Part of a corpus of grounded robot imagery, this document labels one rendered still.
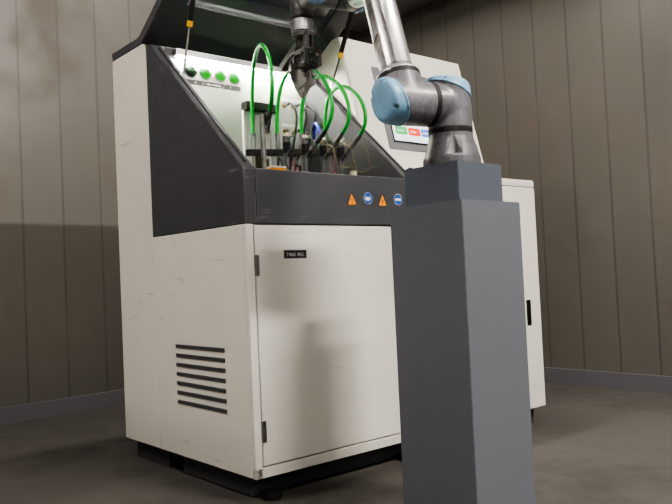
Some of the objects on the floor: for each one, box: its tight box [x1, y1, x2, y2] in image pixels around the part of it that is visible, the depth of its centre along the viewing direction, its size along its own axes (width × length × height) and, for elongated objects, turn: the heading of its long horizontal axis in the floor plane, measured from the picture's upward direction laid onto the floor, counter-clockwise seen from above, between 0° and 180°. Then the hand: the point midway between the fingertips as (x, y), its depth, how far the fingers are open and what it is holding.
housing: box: [112, 37, 184, 468], centre depth 306 cm, size 140×28×150 cm
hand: (301, 95), depth 243 cm, fingers closed
